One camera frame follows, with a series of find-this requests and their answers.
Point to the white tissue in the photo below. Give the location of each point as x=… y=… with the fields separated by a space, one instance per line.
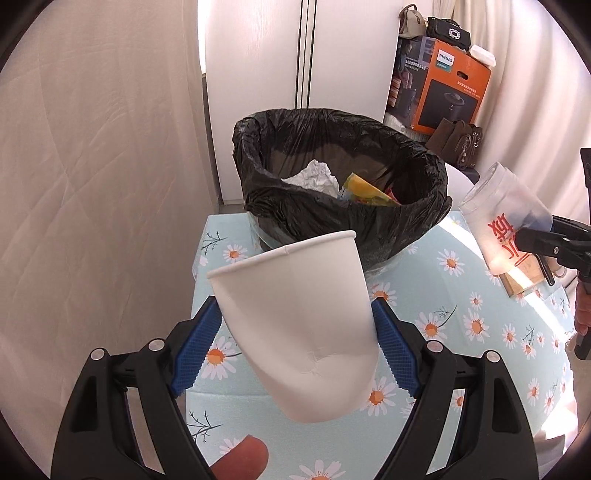
x=314 y=177

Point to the black bag lined trash bin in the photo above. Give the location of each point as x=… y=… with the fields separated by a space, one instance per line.
x=392 y=221

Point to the white wardrobe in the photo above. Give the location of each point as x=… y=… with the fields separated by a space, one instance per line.
x=258 y=69

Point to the orange cardboard box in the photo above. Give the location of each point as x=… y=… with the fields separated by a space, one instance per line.
x=466 y=76

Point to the black handbag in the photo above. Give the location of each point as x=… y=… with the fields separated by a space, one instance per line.
x=448 y=32

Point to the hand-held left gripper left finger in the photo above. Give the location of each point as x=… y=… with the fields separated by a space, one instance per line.
x=198 y=346

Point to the beige handbag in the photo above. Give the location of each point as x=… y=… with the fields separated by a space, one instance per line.
x=411 y=23

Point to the person's right hand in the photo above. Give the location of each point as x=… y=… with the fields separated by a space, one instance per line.
x=582 y=304

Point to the beige curtain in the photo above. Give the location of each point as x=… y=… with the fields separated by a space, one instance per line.
x=545 y=92
x=92 y=184

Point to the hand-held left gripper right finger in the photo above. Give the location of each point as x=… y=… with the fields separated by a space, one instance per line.
x=397 y=350

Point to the white paper cup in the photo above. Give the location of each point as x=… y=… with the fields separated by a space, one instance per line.
x=295 y=323

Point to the person's left hand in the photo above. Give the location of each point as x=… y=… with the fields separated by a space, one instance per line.
x=240 y=459

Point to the small white case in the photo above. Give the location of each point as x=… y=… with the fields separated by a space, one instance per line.
x=482 y=54

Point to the red snack packet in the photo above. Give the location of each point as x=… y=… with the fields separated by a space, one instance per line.
x=393 y=194

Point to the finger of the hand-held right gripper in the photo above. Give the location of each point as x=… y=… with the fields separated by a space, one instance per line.
x=570 y=226
x=545 y=240

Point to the brown bag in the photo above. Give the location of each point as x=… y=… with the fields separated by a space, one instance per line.
x=450 y=138

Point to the clear plastic cup red print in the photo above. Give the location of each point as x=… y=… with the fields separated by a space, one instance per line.
x=498 y=217

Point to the light blue floral tablecloth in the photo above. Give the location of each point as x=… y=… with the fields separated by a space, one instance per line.
x=461 y=300

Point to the yellow green snack packet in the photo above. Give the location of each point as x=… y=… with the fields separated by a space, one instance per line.
x=364 y=189

